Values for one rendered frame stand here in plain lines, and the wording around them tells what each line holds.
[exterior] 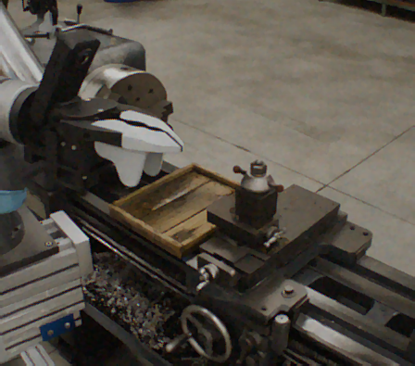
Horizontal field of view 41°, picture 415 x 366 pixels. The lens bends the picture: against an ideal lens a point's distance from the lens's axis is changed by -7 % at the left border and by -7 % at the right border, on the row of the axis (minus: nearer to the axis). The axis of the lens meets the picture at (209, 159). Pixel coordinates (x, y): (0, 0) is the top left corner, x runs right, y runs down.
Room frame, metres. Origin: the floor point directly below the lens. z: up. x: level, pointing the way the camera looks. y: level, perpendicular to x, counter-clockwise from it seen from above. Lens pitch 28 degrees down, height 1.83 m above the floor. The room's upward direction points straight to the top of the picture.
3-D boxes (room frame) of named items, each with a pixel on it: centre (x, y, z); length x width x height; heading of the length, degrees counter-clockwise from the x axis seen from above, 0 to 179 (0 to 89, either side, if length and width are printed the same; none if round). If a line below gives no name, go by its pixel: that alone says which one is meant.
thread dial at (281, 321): (0.98, -0.16, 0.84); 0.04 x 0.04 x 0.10; 47
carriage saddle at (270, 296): (1.22, -0.20, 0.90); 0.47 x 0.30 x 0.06; 137
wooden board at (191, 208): (1.47, 0.06, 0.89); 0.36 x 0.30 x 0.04; 137
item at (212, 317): (1.07, -0.04, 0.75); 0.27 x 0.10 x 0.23; 47
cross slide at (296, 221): (1.24, -0.16, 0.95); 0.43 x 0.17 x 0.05; 137
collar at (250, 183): (1.20, -0.11, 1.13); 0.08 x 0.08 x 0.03
